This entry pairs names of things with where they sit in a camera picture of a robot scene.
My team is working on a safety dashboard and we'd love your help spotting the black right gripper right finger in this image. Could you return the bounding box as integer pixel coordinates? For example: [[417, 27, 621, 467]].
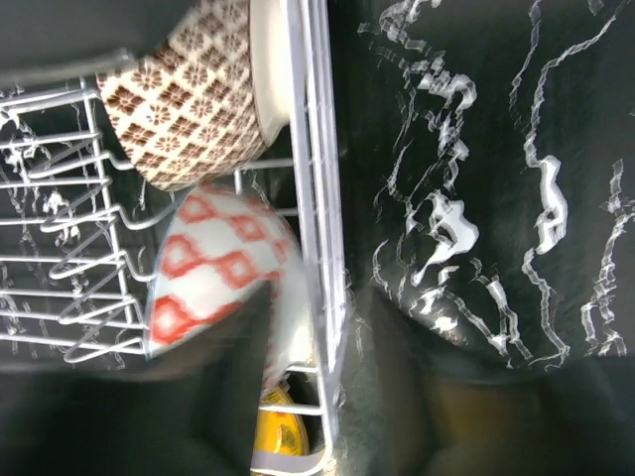
[[337, 287, 634, 475]]

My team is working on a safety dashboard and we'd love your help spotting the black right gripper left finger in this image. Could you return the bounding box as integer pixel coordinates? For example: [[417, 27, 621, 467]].
[[1, 282, 273, 475]]

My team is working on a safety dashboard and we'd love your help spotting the yellow patterned plate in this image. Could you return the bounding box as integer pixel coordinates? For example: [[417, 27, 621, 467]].
[[254, 410, 310, 456]]

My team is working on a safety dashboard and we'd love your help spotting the blue triangle patterned bowl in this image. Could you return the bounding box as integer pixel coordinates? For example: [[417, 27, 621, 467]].
[[144, 182, 313, 391]]

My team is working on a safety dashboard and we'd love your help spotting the white wire dish rack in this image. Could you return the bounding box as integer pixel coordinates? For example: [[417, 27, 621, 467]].
[[1, 1, 346, 475]]

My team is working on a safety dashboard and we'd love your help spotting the brown patterned bowl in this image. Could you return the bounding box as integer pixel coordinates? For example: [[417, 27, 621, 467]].
[[96, 0, 293, 190]]

